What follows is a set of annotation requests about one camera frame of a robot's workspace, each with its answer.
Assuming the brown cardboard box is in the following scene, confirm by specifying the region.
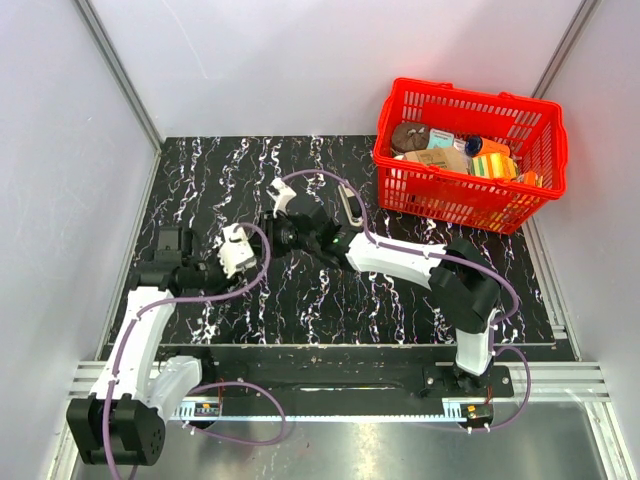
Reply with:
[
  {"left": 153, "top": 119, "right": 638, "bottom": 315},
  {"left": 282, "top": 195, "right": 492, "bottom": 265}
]
[{"left": 403, "top": 147, "right": 469, "bottom": 174}]

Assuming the aluminium rail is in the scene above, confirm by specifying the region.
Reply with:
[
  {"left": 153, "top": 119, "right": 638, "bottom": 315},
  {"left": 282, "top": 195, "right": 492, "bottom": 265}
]
[{"left": 67, "top": 362, "right": 614, "bottom": 424}]

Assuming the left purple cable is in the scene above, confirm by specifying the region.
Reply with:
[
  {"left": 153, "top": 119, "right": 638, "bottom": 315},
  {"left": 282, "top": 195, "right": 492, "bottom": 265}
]
[{"left": 102, "top": 222, "right": 288, "bottom": 480}]

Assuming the brown round object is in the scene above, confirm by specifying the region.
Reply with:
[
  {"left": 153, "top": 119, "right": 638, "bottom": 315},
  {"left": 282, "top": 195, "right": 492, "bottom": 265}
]
[{"left": 390, "top": 122, "right": 429, "bottom": 156}]

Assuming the yellow green sponge pack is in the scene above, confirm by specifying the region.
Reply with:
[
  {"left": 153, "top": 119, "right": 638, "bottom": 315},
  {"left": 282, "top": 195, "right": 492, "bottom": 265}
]
[{"left": 470, "top": 153, "right": 519, "bottom": 180}]

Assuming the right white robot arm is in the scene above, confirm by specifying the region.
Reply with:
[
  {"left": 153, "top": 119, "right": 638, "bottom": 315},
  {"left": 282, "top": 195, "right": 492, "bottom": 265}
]
[{"left": 260, "top": 201, "right": 501, "bottom": 396}]

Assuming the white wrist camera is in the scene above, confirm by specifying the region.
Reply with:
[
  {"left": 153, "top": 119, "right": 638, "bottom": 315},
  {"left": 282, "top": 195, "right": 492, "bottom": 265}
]
[
  {"left": 267, "top": 178, "right": 297, "bottom": 214},
  {"left": 217, "top": 223, "right": 257, "bottom": 279}
]

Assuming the teal white card box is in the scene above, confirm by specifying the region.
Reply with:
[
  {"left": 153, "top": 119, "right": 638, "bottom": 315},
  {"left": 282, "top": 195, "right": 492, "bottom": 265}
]
[{"left": 427, "top": 128, "right": 455, "bottom": 149}]

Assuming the orange snack packet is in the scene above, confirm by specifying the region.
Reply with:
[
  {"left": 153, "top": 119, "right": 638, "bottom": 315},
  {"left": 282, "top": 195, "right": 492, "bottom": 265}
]
[{"left": 512, "top": 170, "right": 543, "bottom": 188}]

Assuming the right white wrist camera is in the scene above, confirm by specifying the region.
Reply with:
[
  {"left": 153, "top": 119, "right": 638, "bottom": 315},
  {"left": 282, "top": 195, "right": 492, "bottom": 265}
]
[{"left": 267, "top": 178, "right": 297, "bottom": 214}]

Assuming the purple cable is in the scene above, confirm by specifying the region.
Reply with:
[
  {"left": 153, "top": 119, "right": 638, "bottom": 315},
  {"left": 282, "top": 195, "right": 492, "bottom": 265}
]
[
  {"left": 102, "top": 222, "right": 288, "bottom": 480},
  {"left": 274, "top": 169, "right": 532, "bottom": 434}
]

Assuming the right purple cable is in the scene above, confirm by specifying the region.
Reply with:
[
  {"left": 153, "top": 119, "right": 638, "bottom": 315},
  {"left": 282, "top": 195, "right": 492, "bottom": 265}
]
[{"left": 274, "top": 169, "right": 532, "bottom": 434}]

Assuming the orange bottle blue cap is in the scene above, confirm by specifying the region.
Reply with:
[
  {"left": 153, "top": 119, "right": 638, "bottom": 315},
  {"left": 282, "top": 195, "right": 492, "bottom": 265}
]
[{"left": 464, "top": 135, "right": 511, "bottom": 157}]

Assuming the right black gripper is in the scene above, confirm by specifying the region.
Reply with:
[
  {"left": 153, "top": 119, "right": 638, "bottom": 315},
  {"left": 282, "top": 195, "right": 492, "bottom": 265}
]
[{"left": 248, "top": 211, "right": 318, "bottom": 260}]

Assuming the black grey stapler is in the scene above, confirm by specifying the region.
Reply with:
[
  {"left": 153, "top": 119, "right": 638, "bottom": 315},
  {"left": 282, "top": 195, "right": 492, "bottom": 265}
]
[{"left": 338, "top": 183, "right": 364, "bottom": 228}]

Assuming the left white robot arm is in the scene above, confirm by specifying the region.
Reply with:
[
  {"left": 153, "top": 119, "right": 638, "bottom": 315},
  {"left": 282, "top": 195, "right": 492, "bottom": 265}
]
[{"left": 66, "top": 226, "right": 255, "bottom": 466}]

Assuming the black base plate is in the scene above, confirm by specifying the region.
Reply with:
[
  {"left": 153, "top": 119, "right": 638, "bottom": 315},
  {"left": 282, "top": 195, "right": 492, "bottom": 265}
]
[{"left": 153, "top": 345, "right": 514, "bottom": 400}]

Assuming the red plastic basket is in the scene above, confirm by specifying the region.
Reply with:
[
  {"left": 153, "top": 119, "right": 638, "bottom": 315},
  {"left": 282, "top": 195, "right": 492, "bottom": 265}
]
[{"left": 373, "top": 78, "right": 568, "bottom": 234}]

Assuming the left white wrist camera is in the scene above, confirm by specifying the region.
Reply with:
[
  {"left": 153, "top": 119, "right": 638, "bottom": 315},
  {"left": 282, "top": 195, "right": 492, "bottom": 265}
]
[{"left": 217, "top": 223, "right": 257, "bottom": 279}]

